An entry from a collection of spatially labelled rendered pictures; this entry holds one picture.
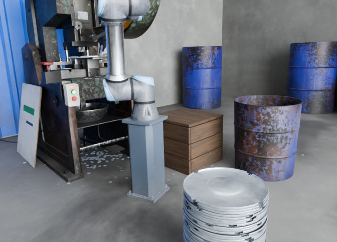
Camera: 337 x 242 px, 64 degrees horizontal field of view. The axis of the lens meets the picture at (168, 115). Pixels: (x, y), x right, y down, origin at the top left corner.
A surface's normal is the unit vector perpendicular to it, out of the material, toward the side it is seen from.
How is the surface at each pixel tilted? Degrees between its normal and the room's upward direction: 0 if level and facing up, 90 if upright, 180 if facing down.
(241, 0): 90
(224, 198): 0
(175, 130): 90
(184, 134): 90
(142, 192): 90
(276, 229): 0
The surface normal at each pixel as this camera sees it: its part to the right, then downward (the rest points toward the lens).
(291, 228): -0.03, -0.97
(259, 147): -0.46, 0.25
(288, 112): 0.30, 0.24
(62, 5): 0.68, 0.15
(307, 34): -0.74, 0.17
